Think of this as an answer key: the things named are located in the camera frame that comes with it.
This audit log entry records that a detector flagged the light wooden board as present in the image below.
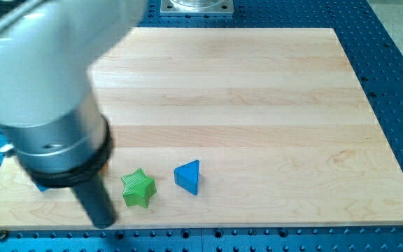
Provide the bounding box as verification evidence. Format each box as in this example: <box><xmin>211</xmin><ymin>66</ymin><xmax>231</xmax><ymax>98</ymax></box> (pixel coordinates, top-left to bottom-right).
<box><xmin>0</xmin><ymin>27</ymin><xmax>403</xmax><ymax>231</ymax></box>

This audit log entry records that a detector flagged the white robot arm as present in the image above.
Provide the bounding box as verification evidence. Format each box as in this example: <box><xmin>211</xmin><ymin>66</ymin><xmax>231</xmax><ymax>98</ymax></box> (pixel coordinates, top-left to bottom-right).
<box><xmin>0</xmin><ymin>0</ymin><xmax>146</xmax><ymax>228</ymax></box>

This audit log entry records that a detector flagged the blue block behind probe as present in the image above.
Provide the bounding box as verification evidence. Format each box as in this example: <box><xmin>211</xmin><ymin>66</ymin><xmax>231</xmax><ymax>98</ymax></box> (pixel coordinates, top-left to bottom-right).
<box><xmin>36</xmin><ymin>185</ymin><xmax>49</xmax><ymax>192</ymax></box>

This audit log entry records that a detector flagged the green star block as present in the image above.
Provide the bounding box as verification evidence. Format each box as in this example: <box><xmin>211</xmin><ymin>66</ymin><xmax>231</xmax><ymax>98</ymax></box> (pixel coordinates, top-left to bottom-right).
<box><xmin>121</xmin><ymin>168</ymin><xmax>157</xmax><ymax>208</ymax></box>

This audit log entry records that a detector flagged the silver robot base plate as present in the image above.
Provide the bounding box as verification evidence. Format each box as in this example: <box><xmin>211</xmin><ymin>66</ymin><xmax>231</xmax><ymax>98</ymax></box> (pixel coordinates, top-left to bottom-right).
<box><xmin>160</xmin><ymin>0</ymin><xmax>234</xmax><ymax>16</ymax></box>

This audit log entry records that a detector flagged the black cylindrical probe tip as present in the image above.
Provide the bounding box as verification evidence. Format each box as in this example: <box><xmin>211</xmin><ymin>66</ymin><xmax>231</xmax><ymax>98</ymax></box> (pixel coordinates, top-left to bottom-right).
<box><xmin>71</xmin><ymin>174</ymin><xmax>117</xmax><ymax>229</ymax></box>

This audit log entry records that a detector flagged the blue perforated metal table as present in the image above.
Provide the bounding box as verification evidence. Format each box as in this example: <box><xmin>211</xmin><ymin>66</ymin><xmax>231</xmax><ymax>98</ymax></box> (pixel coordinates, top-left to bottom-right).
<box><xmin>0</xmin><ymin>1</ymin><xmax>403</xmax><ymax>251</ymax></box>

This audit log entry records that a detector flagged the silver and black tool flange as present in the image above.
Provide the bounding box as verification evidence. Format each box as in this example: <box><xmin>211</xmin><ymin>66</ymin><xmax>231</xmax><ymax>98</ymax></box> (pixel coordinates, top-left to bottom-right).
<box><xmin>0</xmin><ymin>93</ymin><xmax>113</xmax><ymax>188</ymax></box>

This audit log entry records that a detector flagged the blue triangle block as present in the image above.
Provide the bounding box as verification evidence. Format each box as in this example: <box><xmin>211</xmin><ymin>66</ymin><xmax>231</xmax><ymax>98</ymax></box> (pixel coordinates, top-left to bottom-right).
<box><xmin>174</xmin><ymin>160</ymin><xmax>199</xmax><ymax>195</ymax></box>

